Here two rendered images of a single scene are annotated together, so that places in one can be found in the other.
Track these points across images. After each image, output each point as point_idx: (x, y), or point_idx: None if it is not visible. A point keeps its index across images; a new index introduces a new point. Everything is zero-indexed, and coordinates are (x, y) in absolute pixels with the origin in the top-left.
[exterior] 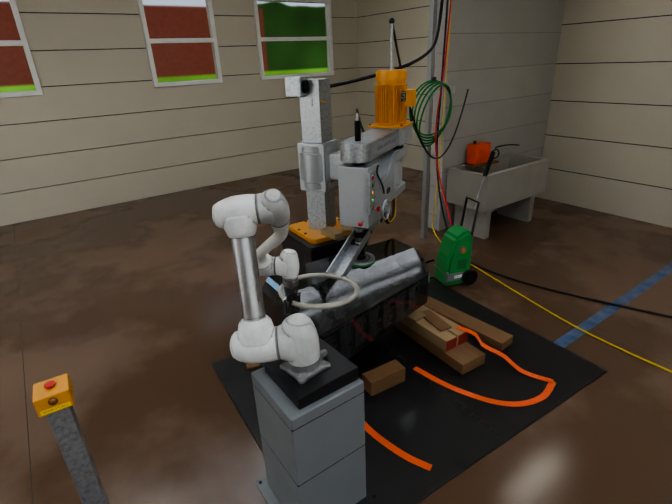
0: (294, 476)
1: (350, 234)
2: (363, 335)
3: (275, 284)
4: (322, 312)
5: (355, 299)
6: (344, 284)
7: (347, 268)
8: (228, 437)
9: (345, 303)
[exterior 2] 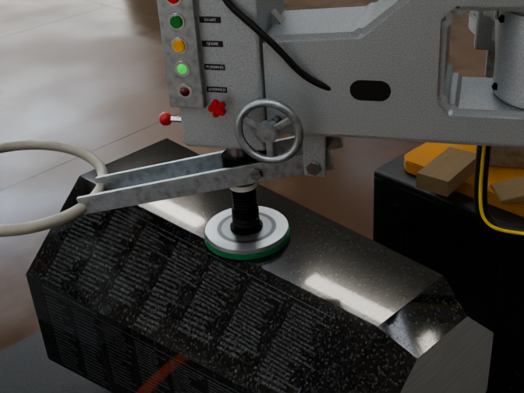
0: None
1: None
2: (128, 375)
3: None
4: (75, 249)
5: (132, 287)
6: (148, 242)
7: (102, 197)
8: (20, 319)
9: None
